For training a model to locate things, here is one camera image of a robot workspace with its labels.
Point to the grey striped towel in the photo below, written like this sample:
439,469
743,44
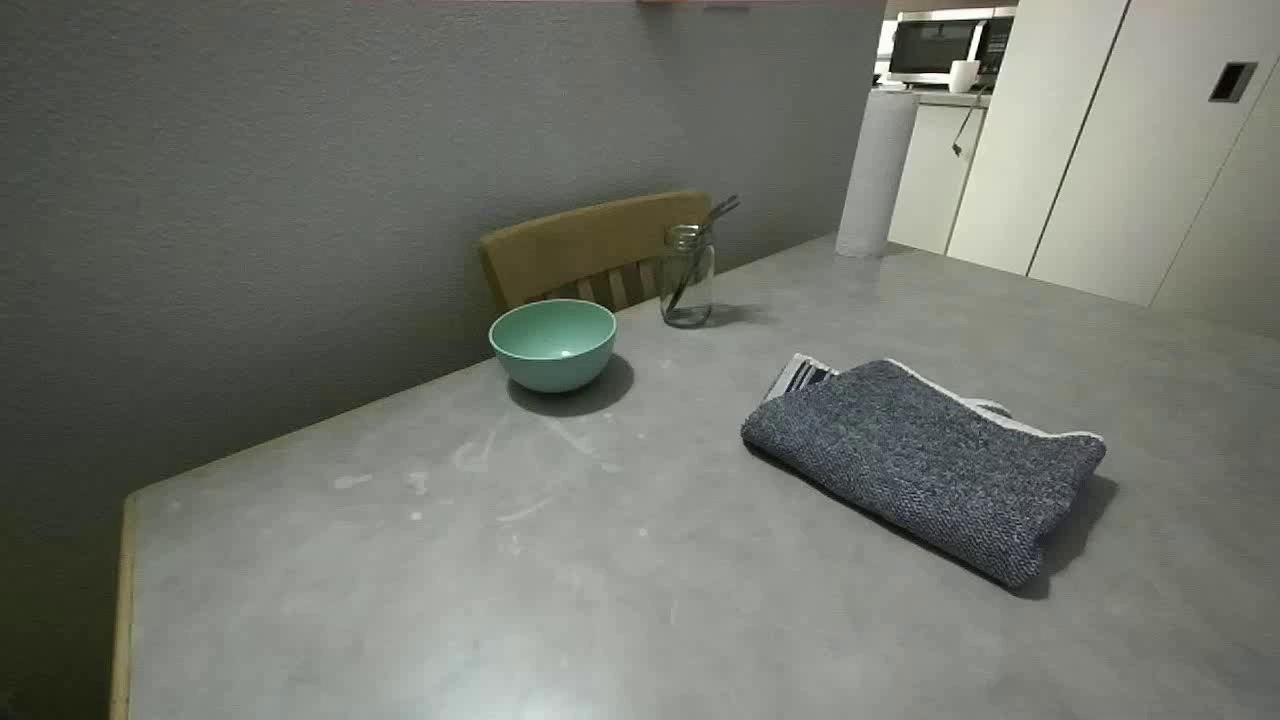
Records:
935,461

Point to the white paper towel roll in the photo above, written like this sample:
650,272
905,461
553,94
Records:
872,173

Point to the green bowl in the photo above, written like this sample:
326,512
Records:
553,340

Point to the wooden chair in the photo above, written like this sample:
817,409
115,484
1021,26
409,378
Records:
575,244

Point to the metal utensil in jar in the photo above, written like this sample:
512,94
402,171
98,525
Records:
722,209

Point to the white base cabinet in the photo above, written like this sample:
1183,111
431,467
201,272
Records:
930,181

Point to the white cup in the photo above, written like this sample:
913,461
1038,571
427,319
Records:
966,76

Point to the microwave oven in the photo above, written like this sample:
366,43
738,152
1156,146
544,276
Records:
935,44

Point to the black wall panel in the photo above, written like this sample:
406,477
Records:
1232,81

